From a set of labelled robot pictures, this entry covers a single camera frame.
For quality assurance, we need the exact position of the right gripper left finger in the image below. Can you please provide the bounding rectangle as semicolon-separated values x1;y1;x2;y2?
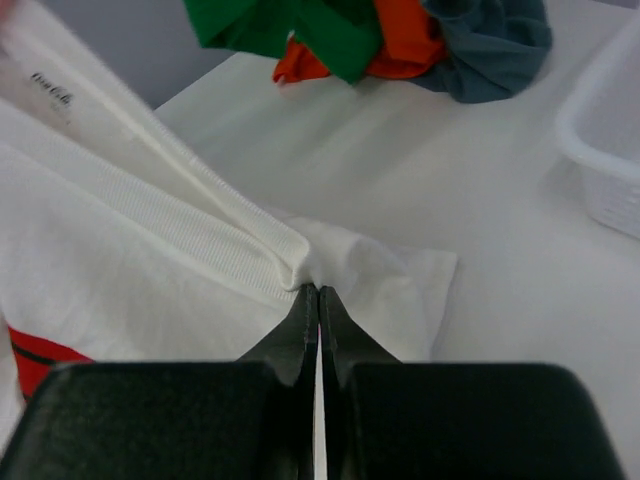
1;285;319;479

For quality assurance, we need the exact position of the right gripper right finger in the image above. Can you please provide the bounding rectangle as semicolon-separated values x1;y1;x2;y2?
319;287;624;479

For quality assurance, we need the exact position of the white t shirt red print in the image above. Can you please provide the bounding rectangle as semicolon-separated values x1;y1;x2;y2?
1;1;457;437

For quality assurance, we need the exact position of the orange t shirt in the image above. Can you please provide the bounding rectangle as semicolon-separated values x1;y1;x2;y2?
272;0;447;85

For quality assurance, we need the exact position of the green t shirt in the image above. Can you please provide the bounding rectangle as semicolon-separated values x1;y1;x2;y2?
184;0;383;84

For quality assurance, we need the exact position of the blue grey t shirt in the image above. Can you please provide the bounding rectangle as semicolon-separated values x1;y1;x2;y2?
411;0;553;104

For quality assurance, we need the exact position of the white plastic basket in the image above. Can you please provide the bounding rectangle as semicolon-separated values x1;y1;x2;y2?
555;12;639;238

